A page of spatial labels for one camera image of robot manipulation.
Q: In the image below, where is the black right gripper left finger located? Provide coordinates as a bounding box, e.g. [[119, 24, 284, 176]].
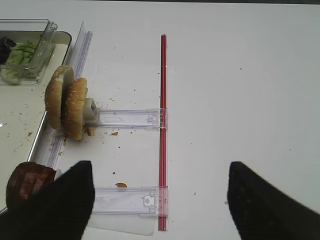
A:
[[0, 160, 95, 240]]

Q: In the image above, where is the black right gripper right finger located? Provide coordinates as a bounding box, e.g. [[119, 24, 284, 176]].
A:
[[227, 161, 320, 240]]

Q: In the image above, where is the stack of meat slices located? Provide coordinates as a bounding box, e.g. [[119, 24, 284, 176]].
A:
[[5, 161, 57, 210]]

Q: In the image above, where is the clear holder under meat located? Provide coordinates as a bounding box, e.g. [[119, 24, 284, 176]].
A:
[[92, 186, 168, 217]]

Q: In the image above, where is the green lettuce in container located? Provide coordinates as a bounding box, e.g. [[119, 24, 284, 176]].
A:
[[0, 40, 43, 85]]

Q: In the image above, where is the right red strip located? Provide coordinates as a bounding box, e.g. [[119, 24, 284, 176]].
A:
[[158, 34, 167, 232]]

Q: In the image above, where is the white pusher block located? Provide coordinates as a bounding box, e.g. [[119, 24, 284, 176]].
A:
[[83, 98, 99, 124]]

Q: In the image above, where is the metal baking tray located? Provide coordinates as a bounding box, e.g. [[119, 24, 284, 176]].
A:
[[0, 31, 72, 212]]

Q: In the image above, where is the sesame bun half outer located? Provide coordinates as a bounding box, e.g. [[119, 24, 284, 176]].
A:
[[62, 77, 88, 141]]

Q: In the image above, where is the clear holder under buns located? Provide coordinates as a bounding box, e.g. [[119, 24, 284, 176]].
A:
[[93, 108, 168, 130]]

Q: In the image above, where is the sesame bun half near tray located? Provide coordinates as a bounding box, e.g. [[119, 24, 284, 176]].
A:
[[44, 64, 75, 130]]

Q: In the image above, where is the clear plastic container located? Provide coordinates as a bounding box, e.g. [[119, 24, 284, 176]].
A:
[[0, 19, 58, 86]]

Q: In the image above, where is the purple cabbage in container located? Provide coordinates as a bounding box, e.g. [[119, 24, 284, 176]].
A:
[[0, 36, 17, 65]]

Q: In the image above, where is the clear rail beside tray right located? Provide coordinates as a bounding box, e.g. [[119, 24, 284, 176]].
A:
[[27, 22, 93, 168]]

